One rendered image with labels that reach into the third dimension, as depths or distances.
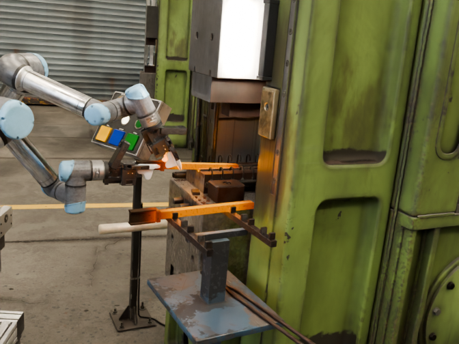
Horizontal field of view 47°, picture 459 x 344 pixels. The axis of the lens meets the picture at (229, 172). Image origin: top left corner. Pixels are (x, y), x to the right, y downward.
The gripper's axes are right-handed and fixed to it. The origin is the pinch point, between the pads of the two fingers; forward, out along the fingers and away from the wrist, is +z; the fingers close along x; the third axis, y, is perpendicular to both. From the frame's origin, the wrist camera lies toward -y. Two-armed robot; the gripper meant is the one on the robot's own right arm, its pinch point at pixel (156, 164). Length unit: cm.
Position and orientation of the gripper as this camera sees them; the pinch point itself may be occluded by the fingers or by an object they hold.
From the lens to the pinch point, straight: 202.5
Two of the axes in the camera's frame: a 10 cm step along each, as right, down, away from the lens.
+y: -1.0, 9.7, 2.4
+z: 9.0, -0.2, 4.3
